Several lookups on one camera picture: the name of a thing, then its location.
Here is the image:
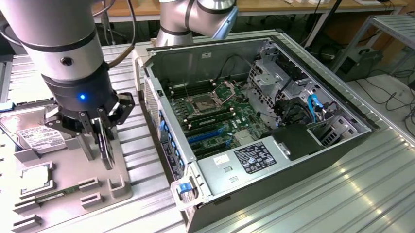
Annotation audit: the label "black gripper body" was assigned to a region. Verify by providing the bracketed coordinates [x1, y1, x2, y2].
[41, 63, 119, 133]

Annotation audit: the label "green graphics card with fan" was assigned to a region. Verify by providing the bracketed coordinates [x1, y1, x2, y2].
[92, 117, 116, 171]

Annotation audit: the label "silver hard disk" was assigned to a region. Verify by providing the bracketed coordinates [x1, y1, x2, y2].
[0, 112, 73, 154]

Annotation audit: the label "blue card retention clips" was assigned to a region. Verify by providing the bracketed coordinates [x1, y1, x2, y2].
[157, 110, 187, 171]

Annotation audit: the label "blue disk carrier tray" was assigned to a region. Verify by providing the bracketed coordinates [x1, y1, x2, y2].
[0, 96, 57, 113]

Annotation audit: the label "grey parts rack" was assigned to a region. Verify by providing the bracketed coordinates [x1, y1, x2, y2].
[10, 126, 133, 233]

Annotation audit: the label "silver CPU chip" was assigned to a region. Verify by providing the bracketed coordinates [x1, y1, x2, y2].
[20, 166, 53, 191]

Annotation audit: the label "CPU socket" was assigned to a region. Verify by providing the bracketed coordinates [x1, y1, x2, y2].
[189, 94, 225, 115]

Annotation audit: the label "installed RAM stick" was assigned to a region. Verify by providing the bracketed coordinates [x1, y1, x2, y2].
[187, 112, 236, 128]

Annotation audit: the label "blue expansion slot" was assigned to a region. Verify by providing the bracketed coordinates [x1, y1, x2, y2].
[187, 129, 225, 144]

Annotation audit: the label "black tripod base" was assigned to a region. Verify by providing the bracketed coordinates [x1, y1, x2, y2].
[96, 14, 128, 47]

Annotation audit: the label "green RAM stick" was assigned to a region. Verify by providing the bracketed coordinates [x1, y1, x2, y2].
[32, 185, 81, 203]

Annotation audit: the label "metal socket cover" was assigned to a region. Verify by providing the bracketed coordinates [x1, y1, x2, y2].
[209, 81, 243, 105]

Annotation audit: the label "green motherboard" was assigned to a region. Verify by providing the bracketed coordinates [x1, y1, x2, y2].
[167, 78, 271, 160]

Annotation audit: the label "silver chipset heatsink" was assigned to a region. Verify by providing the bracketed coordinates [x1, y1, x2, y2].
[233, 130, 257, 144]

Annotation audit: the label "grey power supply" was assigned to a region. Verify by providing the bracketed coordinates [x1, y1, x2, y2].
[195, 135, 293, 195]

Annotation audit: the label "metal disk bay cage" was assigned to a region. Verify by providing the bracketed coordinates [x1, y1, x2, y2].
[247, 59, 293, 115]

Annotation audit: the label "wooden desk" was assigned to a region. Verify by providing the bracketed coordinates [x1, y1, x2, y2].
[93, 0, 405, 17]

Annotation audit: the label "open PC case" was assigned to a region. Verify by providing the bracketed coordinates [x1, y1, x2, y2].
[131, 28, 380, 233]

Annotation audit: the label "black box device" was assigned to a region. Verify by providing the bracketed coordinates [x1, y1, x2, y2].
[336, 48, 384, 82]

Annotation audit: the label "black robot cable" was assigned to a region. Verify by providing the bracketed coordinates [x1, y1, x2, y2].
[105, 0, 137, 68]

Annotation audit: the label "black looped wire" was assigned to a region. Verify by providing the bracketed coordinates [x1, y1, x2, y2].
[217, 55, 253, 80]

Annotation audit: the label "blue disk wire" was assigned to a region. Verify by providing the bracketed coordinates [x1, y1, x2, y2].
[305, 94, 325, 123]

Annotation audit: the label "black floor cables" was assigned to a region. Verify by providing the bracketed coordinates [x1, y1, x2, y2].
[355, 69, 415, 122]

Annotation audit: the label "metal slat frame table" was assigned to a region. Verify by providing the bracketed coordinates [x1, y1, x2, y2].
[329, 14, 415, 73]

